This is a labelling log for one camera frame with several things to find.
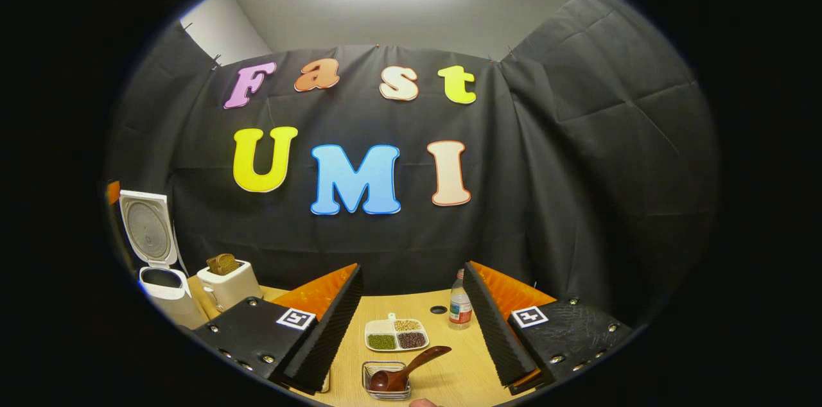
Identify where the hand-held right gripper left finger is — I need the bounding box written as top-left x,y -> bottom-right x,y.
193,264 -> 364,395

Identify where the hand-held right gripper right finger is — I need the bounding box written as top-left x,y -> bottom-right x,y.
462,261 -> 633,395

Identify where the brown wooden spoon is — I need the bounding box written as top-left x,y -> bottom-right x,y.
369,345 -> 452,393

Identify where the white rice cooker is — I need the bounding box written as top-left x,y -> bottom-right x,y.
119,190 -> 209,331

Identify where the clear plastic water bottle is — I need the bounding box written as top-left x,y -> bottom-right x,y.
448,269 -> 474,331

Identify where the white divided grain dish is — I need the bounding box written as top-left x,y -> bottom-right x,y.
364,313 -> 430,353

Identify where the white toaster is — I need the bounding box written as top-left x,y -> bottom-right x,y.
197,259 -> 264,313

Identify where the brown bread slice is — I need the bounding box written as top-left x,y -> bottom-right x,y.
207,254 -> 240,276

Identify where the black backdrop cloth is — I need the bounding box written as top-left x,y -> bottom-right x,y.
106,0 -> 720,331

